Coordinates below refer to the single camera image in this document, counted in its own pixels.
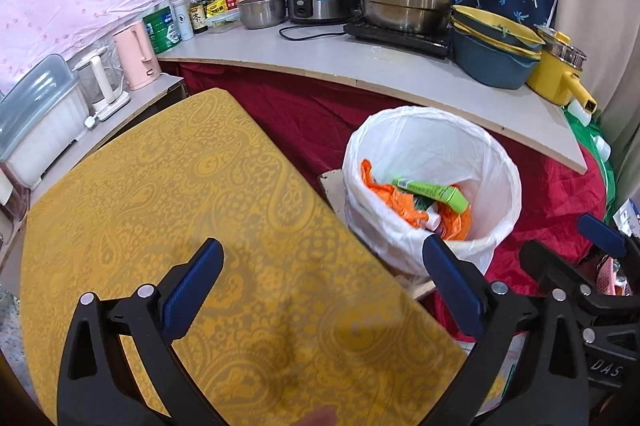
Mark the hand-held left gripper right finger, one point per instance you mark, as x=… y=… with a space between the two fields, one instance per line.
x=455 y=286

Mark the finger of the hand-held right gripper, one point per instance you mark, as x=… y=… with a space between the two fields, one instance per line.
x=545 y=266
x=602 y=233

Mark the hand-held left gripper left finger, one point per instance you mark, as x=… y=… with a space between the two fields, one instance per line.
x=195 y=286

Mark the green packet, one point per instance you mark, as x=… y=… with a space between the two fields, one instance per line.
x=440 y=196

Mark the orange snack bag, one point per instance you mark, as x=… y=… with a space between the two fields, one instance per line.
x=385 y=201

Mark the bin with white plastic liner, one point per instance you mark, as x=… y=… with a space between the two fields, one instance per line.
x=425 y=140

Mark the blue white packet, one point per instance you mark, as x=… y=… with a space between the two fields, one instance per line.
x=627 y=216

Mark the pink plastic basket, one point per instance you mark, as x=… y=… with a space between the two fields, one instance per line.
x=612 y=276

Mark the green plastic bag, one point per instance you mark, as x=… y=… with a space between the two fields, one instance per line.
x=602 y=176

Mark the white plastic bottle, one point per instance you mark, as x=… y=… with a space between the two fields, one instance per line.
x=577 y=110
x=602 y=149

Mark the yellow patterned tablecloth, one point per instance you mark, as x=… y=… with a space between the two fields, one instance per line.
x=200 y=186

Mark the dark red cloth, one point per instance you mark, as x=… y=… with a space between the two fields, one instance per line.
x=280 y=115

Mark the white power plug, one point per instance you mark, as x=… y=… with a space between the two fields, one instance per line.
x=90 y=121

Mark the beige curtain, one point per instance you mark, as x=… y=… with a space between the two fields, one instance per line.
x=600 y=30

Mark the blue plastic basin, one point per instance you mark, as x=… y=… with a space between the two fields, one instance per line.
x=485 y=60

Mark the white dish rack blue lid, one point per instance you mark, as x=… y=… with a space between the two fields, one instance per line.
x=40 y=130

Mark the white glass kettle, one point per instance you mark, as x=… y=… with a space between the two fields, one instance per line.
x=102 y=80

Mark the yellow plastic basin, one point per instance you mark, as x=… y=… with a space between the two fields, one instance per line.
x=500 y=25

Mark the pink electric kettle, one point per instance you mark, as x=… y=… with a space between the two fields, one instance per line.
x=132 y=55

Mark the black induction cooker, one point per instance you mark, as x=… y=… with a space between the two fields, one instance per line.
x=400 y=40

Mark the green tin can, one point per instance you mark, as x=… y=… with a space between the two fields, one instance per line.
x=160 y=30

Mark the white slim bottle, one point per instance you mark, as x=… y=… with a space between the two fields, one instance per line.
x=183 y=20

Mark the clear food container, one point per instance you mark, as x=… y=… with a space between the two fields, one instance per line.
x=222 y=21

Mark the dark sauce bottle white label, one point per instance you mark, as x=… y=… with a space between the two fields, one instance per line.
x=197 y=15

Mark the yellow label jar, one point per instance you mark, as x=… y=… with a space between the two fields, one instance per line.
x=216 y=8

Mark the small steel pot with lid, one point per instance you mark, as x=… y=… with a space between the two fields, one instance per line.
x=260 y=10

